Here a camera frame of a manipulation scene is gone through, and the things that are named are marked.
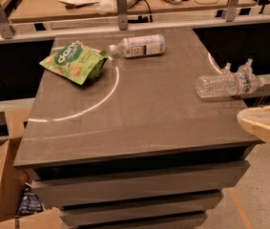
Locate clear plastic water bottle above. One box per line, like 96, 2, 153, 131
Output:
196, 73, 264, 98

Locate white labelled bottle lying down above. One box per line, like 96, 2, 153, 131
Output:
110, 34, 165, 58

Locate cardboard box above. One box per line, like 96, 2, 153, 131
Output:
0, 107, 68, 229

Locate wooden desk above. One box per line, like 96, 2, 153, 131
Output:
9, 0, 262, 25

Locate black cable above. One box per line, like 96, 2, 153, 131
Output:
135, 0, 154, 23

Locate green snack bag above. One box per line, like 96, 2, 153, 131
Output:
40, 40, 108, 85

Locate small sanitizer bottle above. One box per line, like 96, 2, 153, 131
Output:
238, 58, 253, 73
221, 62, 231, 74

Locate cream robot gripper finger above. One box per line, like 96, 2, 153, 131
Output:
237, 105, 270, 145

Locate metal rail bracket middle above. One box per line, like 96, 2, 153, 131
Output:
116, 0, 128, 31

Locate small sanitizer bottle right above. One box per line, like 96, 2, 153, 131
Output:
238, 58, 253, 73

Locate metal rail bracket right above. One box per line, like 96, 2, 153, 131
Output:
223, 0, 239, 22

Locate grey metal rail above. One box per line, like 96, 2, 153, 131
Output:
0, 13, 270, 46

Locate dark blue snack bag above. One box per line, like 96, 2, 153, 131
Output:
16, 182, 44, 217

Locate small sanitizer bottle left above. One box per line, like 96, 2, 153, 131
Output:
221, 62, 231, 74

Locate metal rail bracket left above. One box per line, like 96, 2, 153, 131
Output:
0, 4, 15, 39

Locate grey drawer cabinet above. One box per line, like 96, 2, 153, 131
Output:
14, 28, 257, 229

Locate metal rail bracket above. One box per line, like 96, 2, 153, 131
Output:
116, 0, 128, 31
0, 4, 15, 39
223, 0, 239, 22

